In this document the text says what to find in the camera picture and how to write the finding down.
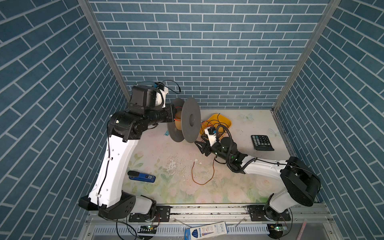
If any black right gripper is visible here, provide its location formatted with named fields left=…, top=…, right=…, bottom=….
left=195, top=134, right=232, bottom=163

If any dark grey perforated spool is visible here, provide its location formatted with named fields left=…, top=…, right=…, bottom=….
left=167, top=98, right=201, bottom=143

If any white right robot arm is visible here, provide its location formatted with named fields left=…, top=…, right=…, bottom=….
left=195, top=137, right=321, bottom=221

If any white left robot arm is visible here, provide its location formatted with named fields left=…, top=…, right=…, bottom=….
left=79, top=82, right=176, bottom=221

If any yellow plastic tub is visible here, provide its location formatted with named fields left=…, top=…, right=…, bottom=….
left=200, top=114, right=232, bottom=135

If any black desk calculator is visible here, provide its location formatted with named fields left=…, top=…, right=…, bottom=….
left=251, top=135, right=275, bottom=152

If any blue black utility knife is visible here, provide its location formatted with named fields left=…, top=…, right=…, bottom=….
left=128, top=171, right=156, bottom=183

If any white blue pen box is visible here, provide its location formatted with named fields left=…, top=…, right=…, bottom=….
left=184, top=222, right=229, bottom=240

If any pink pencil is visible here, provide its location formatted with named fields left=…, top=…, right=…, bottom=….
left=296, top=221, right=307, bottom=240

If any black tangled cable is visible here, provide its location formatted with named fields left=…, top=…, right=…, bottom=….
left=200, top=113, right=232, bottom=142

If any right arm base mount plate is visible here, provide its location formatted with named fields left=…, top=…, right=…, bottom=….
left=246, top=205, right=292, bottom=222

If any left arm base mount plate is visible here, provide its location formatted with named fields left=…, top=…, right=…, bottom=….
left=129, top=206, right=171, bottom=223

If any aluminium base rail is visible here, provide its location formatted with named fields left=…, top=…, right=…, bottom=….
left=79, top=204, right=342, bottom=240

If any metal frame corner post left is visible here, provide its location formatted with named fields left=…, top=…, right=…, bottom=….
left=78, top=0, right=131, bottom=111

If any metal frame corner post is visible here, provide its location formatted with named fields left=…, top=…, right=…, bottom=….
left=271, top=0, right=341, bottom=115
left=78, top=0, right=131, bottom=111

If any metal frame corner post right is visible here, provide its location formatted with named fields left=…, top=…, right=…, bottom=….
left=271, top=0, right=341, bottom=115

